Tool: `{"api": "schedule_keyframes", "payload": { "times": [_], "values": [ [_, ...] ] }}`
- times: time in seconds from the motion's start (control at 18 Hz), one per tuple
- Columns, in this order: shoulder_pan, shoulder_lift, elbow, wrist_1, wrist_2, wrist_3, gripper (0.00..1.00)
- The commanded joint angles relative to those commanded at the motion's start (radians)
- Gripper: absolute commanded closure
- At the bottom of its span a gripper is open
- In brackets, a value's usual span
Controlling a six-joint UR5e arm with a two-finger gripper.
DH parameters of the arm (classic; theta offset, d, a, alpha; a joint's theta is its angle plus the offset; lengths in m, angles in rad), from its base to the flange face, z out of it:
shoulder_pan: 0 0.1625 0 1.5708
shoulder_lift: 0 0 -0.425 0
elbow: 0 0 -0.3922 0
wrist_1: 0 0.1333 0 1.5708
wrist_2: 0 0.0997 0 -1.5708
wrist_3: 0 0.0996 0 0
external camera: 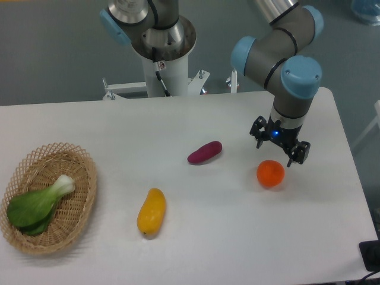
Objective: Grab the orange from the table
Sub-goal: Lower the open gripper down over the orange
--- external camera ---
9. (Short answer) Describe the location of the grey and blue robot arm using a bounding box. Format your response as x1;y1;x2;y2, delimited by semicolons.
99;1;324;164

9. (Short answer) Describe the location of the black cable on pedestal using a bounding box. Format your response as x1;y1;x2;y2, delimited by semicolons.
151;46;173;97

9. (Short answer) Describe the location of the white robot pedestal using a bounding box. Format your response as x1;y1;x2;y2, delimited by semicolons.
102;15;240;100

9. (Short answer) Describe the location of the purple sweet potato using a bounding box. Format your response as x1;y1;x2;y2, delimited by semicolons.
187;141;223;164

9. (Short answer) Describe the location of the blue bag in background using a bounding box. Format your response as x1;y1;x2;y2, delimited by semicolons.
351;0;379;26

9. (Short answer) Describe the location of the green bok choy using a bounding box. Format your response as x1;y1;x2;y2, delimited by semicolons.
7;175;75;236

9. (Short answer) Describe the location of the woven wicker basket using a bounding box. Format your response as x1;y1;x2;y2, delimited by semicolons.
1;142;97;255

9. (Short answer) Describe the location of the orange fruit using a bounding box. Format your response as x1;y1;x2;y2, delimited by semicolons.
256;160;285;188

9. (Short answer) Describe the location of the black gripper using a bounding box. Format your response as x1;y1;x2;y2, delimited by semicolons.
249;116;311;167

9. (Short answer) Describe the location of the black device at table edge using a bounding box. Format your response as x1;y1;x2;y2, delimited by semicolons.
359;240;379;271

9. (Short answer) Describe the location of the yellow mango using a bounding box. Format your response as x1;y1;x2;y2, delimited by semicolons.
137;188;166;237

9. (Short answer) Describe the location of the white frame at right edge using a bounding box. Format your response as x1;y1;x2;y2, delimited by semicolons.
351;100;379;152

